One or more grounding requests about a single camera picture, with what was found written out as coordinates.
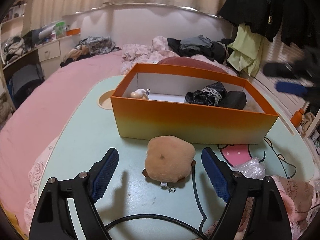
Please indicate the pile of dark clothes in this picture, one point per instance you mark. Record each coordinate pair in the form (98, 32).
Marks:
(200, 45)

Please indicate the orange bottle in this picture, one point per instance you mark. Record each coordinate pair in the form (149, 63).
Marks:
(297, 117)

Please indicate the orange cardboard box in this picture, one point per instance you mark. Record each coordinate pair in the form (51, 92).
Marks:
(167, 113)

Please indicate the dark red pillow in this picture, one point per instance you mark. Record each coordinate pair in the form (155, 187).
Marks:
(188, 62)

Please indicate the black hanging jacket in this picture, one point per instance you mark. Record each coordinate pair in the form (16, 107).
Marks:
(297, 20)

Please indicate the white desk with drawer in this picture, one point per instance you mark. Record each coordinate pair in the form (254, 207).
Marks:
(48, 56)

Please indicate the black leather pouch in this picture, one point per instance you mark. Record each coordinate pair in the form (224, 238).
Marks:
(234, 100)

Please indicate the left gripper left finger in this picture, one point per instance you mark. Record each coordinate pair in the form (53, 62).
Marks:
(102, 172)

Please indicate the patterned clothes heap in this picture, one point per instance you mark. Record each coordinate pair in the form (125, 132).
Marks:
(89, 47)

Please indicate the light green hanging garment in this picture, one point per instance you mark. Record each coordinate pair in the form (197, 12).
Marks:
(247, 51)

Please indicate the beige furry pouch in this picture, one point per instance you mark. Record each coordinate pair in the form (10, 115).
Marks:
(252, 106)

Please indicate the black patterned cloth pouch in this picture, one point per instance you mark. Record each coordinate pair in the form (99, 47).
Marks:
(211, 95)

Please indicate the pink floral blanket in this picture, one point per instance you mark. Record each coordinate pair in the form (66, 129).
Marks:
(132, 54)

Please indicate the tan round plush toy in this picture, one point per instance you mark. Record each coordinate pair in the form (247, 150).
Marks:
(168, 159)

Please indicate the small cartoon figurine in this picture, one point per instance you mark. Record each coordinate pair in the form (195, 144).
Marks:
(140, 94)

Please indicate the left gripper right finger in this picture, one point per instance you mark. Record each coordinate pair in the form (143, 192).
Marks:
(214, 168)

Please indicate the pink bed sheet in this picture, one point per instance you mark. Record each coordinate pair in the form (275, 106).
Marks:
(40, 119)

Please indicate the mint green lap table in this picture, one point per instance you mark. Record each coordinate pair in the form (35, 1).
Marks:
(92, 130)

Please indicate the clear plastic bag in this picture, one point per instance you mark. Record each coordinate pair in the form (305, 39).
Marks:
(253, 169)

